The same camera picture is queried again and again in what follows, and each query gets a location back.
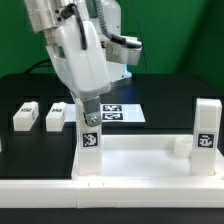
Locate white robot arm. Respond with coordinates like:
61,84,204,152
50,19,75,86
23,0,141,127

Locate fiducial marker sheet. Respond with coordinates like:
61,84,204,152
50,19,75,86
65,104,145,123

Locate white L-shaped wall fence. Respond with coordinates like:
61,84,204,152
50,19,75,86
0,180,224,208

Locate black cable with connector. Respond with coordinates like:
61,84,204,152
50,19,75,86
23,58,54,75

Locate white desk tabletop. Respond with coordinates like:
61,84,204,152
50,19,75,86
72,135,224,179

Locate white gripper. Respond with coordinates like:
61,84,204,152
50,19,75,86
46,19,111,127

